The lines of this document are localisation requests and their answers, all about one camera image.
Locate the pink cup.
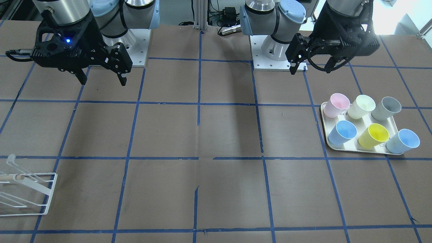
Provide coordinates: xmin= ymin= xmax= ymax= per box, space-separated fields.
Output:
xmin=323 ymin=93 xmax=350 ymax=118

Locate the pale green cup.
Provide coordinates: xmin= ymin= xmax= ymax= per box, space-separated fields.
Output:
xmin=347 ymin=95 xmax=376 ymax=119

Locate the beige plastic tray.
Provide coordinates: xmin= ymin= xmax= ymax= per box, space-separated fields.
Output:
xmin=320 ymin=102 xmax=403 ymax=155

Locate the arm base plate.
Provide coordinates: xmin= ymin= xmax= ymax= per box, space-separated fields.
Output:
xmin=249 ymin=35 xmax=291 ymax=71
xmin=103 ymin=29 xmax=152 ymax=68

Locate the white wire cup rack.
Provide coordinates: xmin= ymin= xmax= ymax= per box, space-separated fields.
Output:
xmin=0 ymin=154 xmax=58 ymax=217

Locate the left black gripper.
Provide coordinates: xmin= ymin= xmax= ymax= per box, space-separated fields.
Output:
xmin=285 ymin=3 xmax=380 ymax=75

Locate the grey cup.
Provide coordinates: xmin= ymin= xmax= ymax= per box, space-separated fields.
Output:
xmin=371 ymin=97 xmax=402 ymax=120

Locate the yellow cup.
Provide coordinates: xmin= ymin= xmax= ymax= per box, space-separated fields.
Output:
xmin=358 ymin=123 xmax=390 ymax=149

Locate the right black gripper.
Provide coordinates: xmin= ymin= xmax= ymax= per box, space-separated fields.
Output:
xmin=32 ymin=13 xmax=133 ymax=86

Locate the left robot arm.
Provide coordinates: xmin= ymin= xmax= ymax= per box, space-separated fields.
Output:
xmin=239 ymin=0 xmax=380 ymax=74

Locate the aluminium frame post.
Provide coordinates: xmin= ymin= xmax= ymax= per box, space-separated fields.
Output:
xmin=192 ymin=0 xmax=209 ymax=32

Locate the light blue cup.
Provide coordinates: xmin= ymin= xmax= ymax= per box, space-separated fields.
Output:
xmin=385 ymin=129 xmax=420 ymax=154

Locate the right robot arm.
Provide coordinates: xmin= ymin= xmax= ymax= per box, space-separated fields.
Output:
xmin=29 ymin=0 xmax=160 ymax=86

